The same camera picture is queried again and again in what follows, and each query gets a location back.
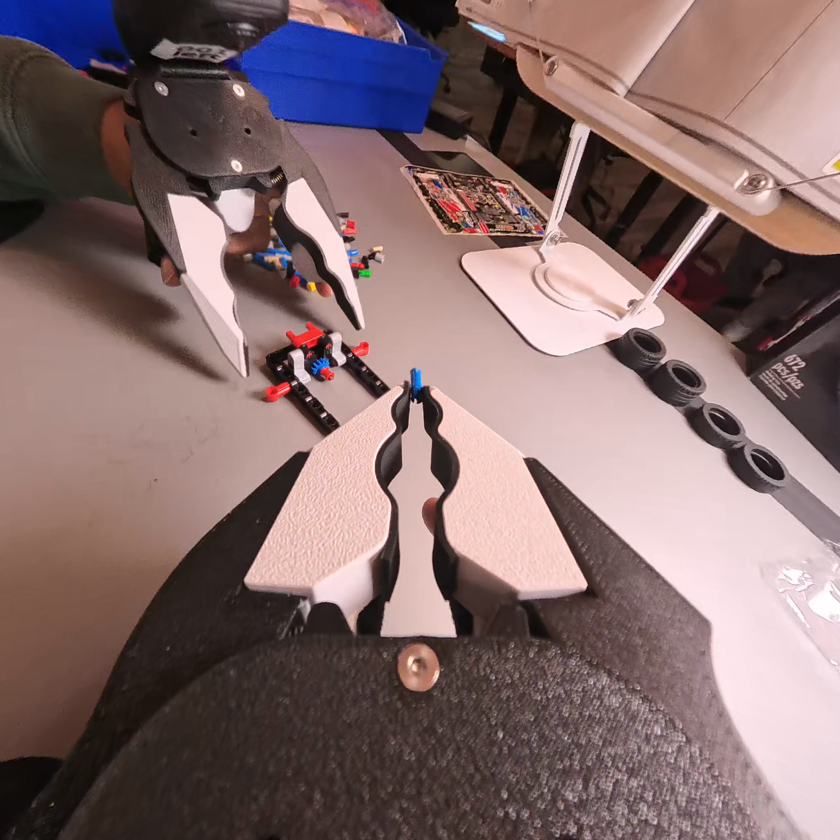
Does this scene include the black lego frame assembly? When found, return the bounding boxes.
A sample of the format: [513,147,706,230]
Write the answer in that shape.
[264,323,391,435]

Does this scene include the clear plastic bag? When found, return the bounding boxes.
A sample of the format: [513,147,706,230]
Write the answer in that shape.
[761,538,840,664]

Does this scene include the blue plastic bin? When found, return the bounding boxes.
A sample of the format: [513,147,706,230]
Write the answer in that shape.
[239,20,450,135]
[0,0,129,72]

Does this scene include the person's left forearm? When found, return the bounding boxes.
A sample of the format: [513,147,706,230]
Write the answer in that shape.
[0,36,132,204]

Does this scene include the person's left hand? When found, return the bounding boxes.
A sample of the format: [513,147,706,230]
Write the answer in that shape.
[101,98,273,290]

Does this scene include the pile of small lego pieces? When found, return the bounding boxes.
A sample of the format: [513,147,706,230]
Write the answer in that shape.
[246,210,388,296]

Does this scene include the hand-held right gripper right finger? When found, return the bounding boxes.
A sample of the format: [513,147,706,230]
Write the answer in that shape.
[422,386,589,635]

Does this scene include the black rubber toy tire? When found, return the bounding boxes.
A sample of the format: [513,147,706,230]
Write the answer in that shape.
[610,327,667,371]
[688,402,748,450]
[646,357,708,408]
[727,441,788,494]

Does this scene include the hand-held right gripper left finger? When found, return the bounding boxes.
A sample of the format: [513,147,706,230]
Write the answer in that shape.
[244,385,410,635]

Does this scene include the black lego set box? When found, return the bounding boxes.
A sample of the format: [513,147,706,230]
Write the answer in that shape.
[748,315,840,454]

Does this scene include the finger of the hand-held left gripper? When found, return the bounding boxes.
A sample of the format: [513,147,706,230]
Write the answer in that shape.
[271,177,367,332]
[165,190,252,380]

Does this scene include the lego instruction booklet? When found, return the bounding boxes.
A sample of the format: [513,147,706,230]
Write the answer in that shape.
[456,0,840,198]
[402,164,549,237]

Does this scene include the clear bags of parts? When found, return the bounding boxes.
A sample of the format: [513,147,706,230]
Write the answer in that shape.
[289,0,404,43]

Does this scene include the black knit cloth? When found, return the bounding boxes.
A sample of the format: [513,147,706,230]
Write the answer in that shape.
[0,197,50,245]

